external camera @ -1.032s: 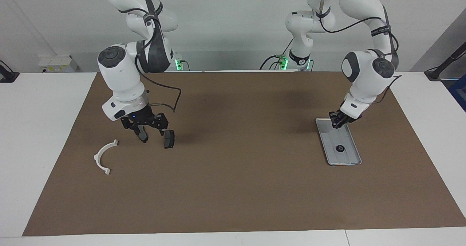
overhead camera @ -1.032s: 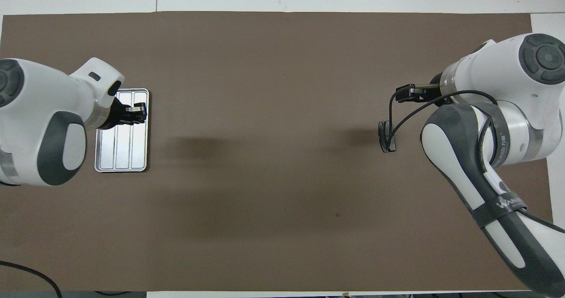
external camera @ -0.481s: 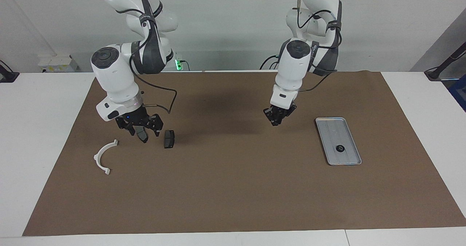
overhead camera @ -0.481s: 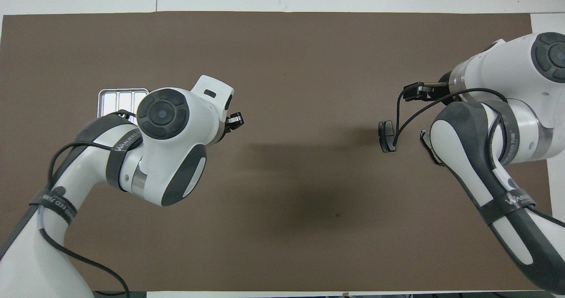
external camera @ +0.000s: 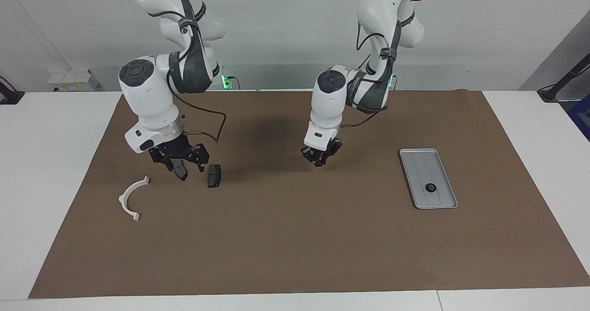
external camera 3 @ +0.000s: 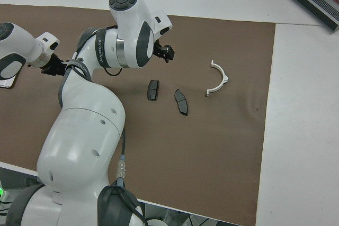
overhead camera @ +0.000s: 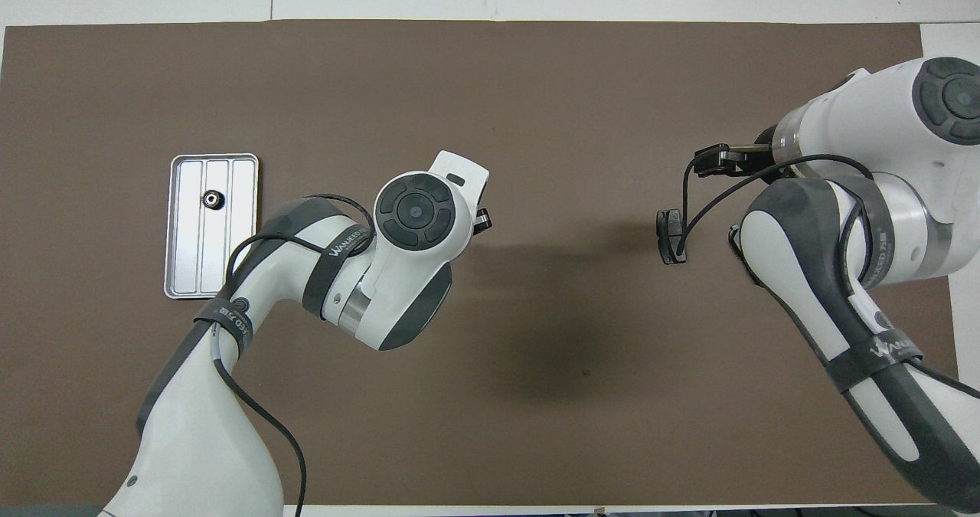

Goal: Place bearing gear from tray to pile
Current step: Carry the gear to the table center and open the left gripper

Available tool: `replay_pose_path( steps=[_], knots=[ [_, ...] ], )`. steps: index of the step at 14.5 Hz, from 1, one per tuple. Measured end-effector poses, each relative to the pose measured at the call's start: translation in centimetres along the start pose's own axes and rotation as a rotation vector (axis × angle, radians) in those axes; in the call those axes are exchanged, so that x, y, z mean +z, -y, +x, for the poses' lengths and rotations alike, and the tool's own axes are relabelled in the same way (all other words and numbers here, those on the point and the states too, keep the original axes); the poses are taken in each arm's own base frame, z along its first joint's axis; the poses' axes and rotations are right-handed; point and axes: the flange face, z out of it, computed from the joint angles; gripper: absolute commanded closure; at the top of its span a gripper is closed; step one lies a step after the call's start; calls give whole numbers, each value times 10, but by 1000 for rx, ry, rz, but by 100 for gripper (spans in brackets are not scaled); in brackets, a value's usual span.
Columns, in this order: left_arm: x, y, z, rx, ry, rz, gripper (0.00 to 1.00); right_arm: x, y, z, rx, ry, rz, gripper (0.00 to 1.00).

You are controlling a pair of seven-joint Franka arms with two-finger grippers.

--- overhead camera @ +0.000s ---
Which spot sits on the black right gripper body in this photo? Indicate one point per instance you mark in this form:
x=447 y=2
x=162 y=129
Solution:
x=750 y=158

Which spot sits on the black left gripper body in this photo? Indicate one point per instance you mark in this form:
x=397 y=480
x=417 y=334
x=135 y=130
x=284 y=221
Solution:
x=482 y=222

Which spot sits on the large black bearing gear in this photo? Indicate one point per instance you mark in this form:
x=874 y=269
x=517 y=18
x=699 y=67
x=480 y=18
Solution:
x=212 y=199

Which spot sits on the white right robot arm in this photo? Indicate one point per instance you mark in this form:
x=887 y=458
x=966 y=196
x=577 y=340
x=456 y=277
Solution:
x=919 y=119

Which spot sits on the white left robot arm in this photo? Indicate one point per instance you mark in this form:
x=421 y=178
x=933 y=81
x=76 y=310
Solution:
x=413 y=218

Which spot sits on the silver metal tray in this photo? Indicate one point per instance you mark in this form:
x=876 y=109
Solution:
x=187 y=226

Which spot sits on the dark grey brake pad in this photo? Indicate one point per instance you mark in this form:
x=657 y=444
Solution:
x=732 y=237
x=668 y=230

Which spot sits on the brown table mat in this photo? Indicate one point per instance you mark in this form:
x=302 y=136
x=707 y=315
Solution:
x=536 y=80

